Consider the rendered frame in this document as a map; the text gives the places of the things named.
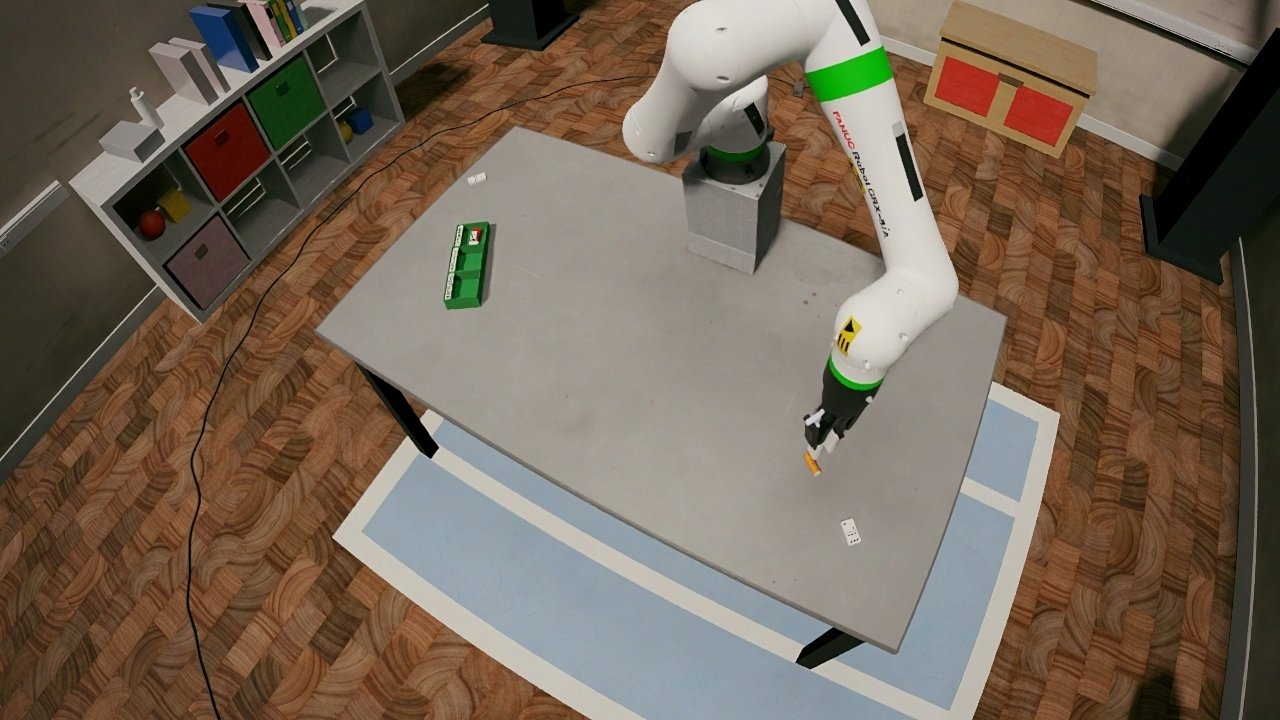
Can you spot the green bin rack with labels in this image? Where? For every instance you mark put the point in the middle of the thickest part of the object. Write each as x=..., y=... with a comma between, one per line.
x=470, y=280

